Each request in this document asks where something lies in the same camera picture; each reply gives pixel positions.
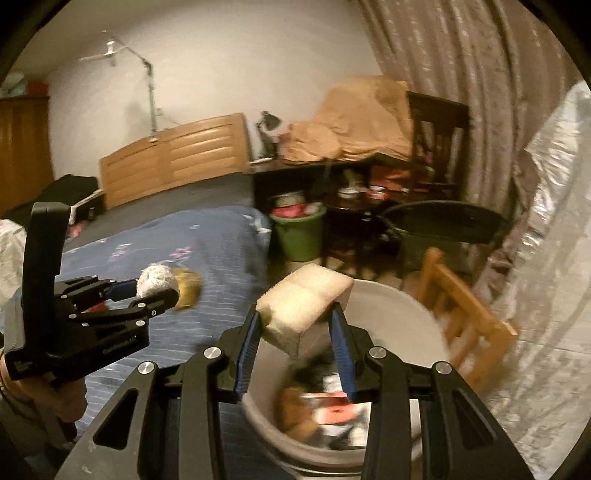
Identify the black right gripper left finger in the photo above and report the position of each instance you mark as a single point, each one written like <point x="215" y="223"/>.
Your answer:
<point x="164" y="423"/>

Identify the beige sponge block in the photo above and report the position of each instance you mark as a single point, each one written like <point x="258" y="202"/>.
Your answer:
<point x="291" y="311"/>

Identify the white trash bucket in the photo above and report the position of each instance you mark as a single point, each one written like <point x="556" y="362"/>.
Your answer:
<point x="395" y="320"/>

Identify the left hand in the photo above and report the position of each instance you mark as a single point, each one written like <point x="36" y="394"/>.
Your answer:
<point x="68" y="401"/>

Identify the light wooden chair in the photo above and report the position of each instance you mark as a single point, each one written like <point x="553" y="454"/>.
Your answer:
<point x="477" y="339"/>

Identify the white plastic sheet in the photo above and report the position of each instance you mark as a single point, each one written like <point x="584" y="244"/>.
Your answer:
<point x="540" y="393"/>

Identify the yellow snack packet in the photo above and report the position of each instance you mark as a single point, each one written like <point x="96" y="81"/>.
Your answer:
<point x="189" y="288"/>

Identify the black clothes pile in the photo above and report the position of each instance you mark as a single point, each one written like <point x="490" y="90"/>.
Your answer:
<point x="68" y="189"/>

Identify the brown wooden wardrobe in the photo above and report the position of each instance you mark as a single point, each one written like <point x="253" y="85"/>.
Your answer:
<point x="26" y="167"/>

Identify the blue grid bed quilt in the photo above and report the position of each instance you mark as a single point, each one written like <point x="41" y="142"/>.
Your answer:
<point x="226" y="246"/>

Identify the dark wicker chair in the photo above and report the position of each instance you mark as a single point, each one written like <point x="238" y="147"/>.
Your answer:
<point x="465" y="232"/>

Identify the small round dark table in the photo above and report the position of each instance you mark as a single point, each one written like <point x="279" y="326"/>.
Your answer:
<point x="350" y="228"/>

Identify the green bucket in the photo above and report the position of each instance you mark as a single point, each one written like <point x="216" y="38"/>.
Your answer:
<point x="300" y="238"/>

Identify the wooden headboard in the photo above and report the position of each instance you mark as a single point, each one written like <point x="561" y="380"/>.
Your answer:
<point x="185" y="154"/>

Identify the dark wooden desk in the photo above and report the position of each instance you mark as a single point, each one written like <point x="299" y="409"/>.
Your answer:
<point x="317" y="181"/>

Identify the black desk lamp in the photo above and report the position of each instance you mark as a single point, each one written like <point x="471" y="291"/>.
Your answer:
<point x="268" y="144"/>

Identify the dark wooden chair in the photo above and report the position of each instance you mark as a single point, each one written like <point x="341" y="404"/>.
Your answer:
<point x="439" y="147"/>

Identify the orange cloth cover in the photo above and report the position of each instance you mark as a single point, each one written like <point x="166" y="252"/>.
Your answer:
<point x="358" y="118"/>

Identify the brown curtain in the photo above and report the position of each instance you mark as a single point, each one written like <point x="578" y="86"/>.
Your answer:
<point x="495" y="57"/>

